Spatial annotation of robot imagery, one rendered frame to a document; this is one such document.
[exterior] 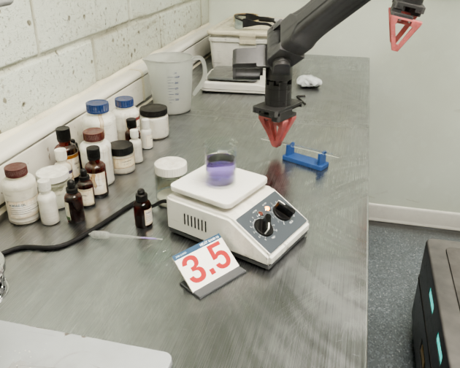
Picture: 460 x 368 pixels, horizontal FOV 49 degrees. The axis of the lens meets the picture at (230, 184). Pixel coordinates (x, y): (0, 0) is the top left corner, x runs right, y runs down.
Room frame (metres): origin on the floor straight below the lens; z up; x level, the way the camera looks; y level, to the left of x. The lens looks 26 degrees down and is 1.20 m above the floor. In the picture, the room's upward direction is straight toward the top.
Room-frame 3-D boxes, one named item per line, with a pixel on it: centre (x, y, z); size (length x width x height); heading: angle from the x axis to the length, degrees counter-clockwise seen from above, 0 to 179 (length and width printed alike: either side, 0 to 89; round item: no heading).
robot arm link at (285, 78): (1.06, -0.10, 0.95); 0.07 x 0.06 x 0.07; 88
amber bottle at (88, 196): (0.82, 0.26, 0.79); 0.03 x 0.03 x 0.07
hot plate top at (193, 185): (0.74, 0.02, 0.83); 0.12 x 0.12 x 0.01; 55
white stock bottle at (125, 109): (1.11, 0.24, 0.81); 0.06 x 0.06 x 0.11
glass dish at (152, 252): (0.65, 0.12, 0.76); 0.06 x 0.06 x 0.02
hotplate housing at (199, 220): (0.72, 0.00, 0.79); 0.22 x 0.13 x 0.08; 55
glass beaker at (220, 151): (0.73, 0.01, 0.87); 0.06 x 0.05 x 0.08; 21
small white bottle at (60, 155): (0.87, 0.32, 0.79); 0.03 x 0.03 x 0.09
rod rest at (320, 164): (1.01, -0.16, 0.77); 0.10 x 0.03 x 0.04; 51
